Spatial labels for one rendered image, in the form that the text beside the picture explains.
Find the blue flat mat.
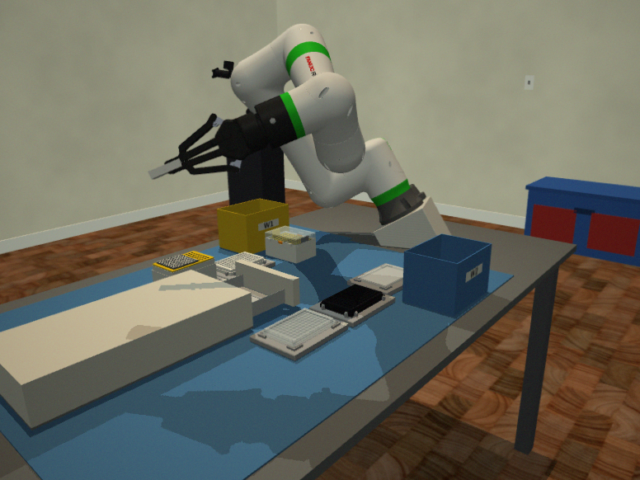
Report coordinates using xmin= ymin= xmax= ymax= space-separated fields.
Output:
xmin=0 ymin=224 xmax=513 ymax=480

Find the dark blue open-top bin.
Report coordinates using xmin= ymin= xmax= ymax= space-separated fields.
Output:
xmin=402 ymin=233 xmax=492 ymax=316

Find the yellow open-top bin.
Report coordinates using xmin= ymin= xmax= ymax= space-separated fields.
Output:
xmin=217 ymin=199 xmax=289 ymax=254

